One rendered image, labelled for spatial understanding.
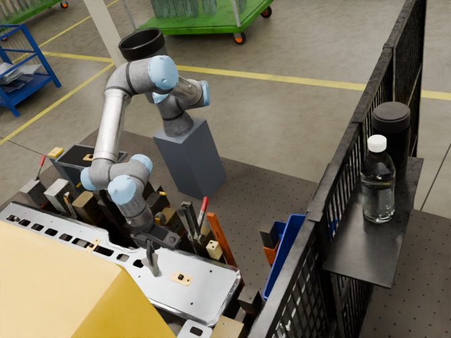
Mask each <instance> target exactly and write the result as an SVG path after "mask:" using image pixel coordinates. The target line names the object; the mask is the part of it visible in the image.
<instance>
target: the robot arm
mask: <svg viewBox="0 0 451 338"><path fill-rule="evenodd" d="M143 93H153V94H152V96H153V99H154V102H155V103H156V106H157V108H158V110H159V113H160V115H161V117H162V121H163V130H164V133H165V135H166V136H168V137H178V136H182V135H184V134H186V133H187V132H189V131H190V130H191V129H192V128H193V125H194V123H193V120H192V118H191V117H190V116H189V114H188V113H187V112H186V111H185V110H187V109H195V108H200V107H207V106H209V105H210V102H211V97H210V91H209V85H208V83H207V81H205V80H204V81H199V82H197V81H196V80H192V79H185V78H183V77H181V76H179V74H178V70H177V67H176V65H175V64H174V61H173V60H172V59H171V58H170V57H168V56H155V57H153V58H147V59H143V60H137V61H133V62H126V63H125V64H122V65H121V66H120V67H118V68H117V69H116V70H115V71H114V72H113V74H112V75H111V76H110V78H109V80H108V82H107V84H106V86H105V90H104V94H103V98H104V99H105V105H104V108H103V114H102V118H101V124H100V127H99V133H98V136H97V143H96V146H95V152H94V155H93V161H92V164H91V166H89V167H88V168H85V169H84V170H83V171H82V172H81V182H82V185H83V186H84V187H85V188H86V189H87V190H102V189H108V192H109V194H110V195H111V198H112V200H113V202H114V203H115V204H116V205H117V207H118V208H119V210H120V211H121V213H122V214H123V216H124V217H125V218H126V221H127V223H128V224H130V225H131V226H132V228H133V229H134V230H133V232H134V234H133V235H132V236H131V238H132V239H133V240H134V242H135V244H136V245H137V246H138V247H141V248H142V249H146V257H145V258H142V264H143V265H145V266H146V267H147V268H149V269H150V271H151V273H152V275H153V276H154V277H157V275H158V273H159V271H158V254H157V253H155V250H158V249H160V247H161V245H162V246H164V247H166V248H167V249H169V250H171V251H174V250H175V249H176V247H177V245H178V244H179V242H180V241H181V237H180V236H178V234H177V233H176V232H175V231H174V230H173V229H172V228H170V227H166V226H164V227H162V226H160V225H158V224H156V223H154V222H153V219H154V217H153V215H152V211H151V210H150V208H149V206H148V205H147V203H146V201H145V200H144V198H143V197H142V193H143V191H144V189H145V186H146V183H147V181H148V179H149V177H150V175H151V171H152V162H151V160H150V159H149V158H148V157H146V156H144V155H141V154H136V155H134V156H132V157H131V159H130V160H129V162H127V163H121V164H117V158H118V154H119V147H120V143H121V136H122V131H123V125H124V121H125V116H126V109H127V106H128V105H129V104H130V103H131V100H132V97H133V96H134V95H139V94H143Z"/></svg>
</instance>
